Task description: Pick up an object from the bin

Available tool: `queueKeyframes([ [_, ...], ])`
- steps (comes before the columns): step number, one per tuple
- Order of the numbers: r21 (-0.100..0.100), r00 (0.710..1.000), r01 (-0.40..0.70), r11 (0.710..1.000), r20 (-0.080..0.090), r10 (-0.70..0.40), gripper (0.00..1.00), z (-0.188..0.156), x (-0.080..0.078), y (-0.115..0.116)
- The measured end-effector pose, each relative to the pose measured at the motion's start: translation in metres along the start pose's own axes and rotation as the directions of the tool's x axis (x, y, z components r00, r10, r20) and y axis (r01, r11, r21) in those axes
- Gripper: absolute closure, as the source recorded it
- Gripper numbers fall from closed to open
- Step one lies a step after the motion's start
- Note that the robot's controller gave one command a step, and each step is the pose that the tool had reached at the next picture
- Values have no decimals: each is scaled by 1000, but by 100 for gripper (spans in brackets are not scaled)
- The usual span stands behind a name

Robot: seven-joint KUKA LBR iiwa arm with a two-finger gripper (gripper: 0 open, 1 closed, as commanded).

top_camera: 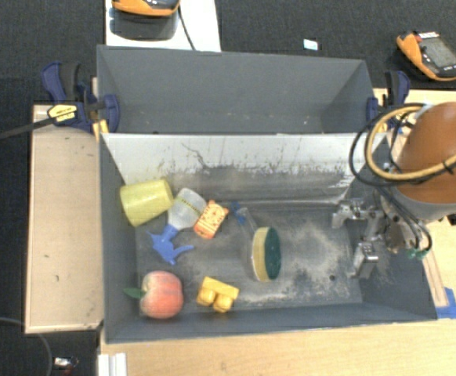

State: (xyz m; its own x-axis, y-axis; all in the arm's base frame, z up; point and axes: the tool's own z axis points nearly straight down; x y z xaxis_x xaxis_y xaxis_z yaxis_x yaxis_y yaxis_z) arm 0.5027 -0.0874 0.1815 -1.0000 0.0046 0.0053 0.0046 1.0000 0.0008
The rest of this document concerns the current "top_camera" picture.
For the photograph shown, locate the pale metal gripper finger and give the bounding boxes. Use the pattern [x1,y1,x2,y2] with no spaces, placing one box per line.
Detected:
[349,242,381,280]
[331,197,369,230]

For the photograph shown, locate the round yellow and green sponge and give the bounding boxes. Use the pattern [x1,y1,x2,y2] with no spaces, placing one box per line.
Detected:
[250,226,283,283]

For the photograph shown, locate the clear bottle with blue cap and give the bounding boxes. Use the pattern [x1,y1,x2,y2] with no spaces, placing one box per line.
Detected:
[230,201,261,266]

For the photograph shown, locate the orange printed packet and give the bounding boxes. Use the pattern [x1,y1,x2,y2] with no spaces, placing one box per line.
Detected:
[193,199,230,240]

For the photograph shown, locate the yellow toy block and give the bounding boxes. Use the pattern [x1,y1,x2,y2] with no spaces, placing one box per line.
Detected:
[196,276,241,314]

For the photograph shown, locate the clear spray bottle blue trigger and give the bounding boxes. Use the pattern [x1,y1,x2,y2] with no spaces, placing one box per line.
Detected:
[146,187,208,266]

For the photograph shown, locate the grey metal bin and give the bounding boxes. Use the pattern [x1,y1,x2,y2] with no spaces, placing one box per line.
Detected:
[96,44,439,345]

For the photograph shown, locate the yellow plastic cup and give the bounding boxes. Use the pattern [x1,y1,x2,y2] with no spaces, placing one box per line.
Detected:
[118,179,175,228]

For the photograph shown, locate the toy peach with green leaf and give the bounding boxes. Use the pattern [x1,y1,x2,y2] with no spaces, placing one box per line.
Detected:
[123,269,185,320]

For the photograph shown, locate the pale wood board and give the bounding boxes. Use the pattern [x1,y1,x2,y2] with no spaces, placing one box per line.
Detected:
[24,103,106,334]

